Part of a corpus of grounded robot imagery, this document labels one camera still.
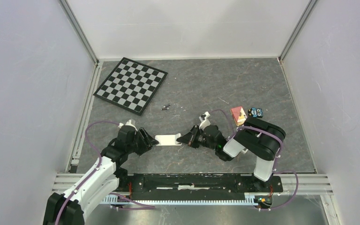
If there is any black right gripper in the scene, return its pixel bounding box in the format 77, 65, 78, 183
177, 124, 217, 150

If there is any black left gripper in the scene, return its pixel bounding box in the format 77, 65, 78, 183
126, 127, 159, 156

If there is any white remote with dark buttons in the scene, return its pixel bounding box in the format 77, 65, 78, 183
154, 133, 182, 146

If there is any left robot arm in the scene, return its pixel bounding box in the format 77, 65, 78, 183
43, 125, 159, 225

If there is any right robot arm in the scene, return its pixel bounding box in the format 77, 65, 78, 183
176, 117, 286, 191

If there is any red playing card box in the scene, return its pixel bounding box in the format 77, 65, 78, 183
230, 106, 247, 127

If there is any black white chessboard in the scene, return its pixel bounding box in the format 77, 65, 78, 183
93, 57, 168, 116

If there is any blue owl figurine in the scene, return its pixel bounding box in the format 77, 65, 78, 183
248, 107, 263, 118

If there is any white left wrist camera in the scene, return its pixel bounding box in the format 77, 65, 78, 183
118, 119, 137, 132

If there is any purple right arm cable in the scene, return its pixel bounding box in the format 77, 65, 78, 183
209, 109, 299, 211

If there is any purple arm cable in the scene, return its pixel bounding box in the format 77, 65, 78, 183
54, 120, 121, 225
209, 109, 299, 211

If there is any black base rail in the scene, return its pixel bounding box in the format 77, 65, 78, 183
116, 173, 284, 201

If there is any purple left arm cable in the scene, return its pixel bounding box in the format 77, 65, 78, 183
54, 120, 121, 225

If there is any white cable duct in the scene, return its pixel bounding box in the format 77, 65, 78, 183
99, 194, 271, 206

